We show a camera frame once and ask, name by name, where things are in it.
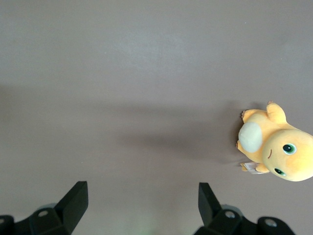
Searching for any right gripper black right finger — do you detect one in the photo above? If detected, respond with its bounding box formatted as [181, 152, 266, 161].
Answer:
[195, 182, 260, 235]

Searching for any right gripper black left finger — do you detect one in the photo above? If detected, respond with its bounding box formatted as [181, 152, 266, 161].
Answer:
[14, 181, 88, 235]

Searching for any orange plush toy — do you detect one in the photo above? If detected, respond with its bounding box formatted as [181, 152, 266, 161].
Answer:
[236, 100, 313, 183]

